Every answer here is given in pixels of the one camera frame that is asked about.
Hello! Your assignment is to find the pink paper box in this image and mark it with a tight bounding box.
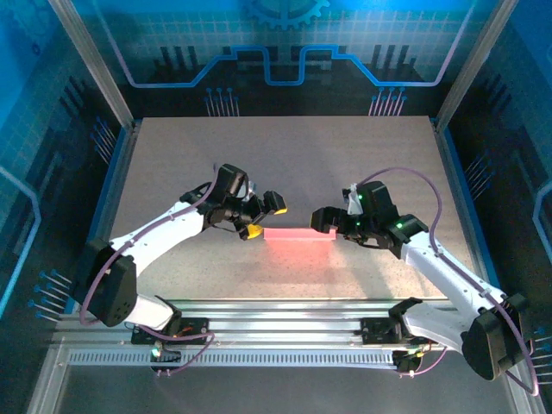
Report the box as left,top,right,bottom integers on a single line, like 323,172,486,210
262,227,338,244

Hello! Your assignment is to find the black connector block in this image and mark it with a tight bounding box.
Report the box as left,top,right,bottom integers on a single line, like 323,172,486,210
391,348,426,379
148,342,182,376

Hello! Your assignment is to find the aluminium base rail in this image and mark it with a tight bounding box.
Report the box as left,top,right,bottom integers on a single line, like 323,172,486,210
51,298,518,347

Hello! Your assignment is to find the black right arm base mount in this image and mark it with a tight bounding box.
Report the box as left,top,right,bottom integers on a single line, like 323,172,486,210
361,317,439,346

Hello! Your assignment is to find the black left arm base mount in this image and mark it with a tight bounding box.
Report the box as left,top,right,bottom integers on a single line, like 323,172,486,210
130,317,210,346

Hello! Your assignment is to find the slotted grey cable duct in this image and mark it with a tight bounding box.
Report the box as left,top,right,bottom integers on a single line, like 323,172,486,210
66,349,402,368

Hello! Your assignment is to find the aluminium frame post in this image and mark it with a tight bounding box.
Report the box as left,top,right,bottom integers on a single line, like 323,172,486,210
47,0,137,130
435,0,521,126

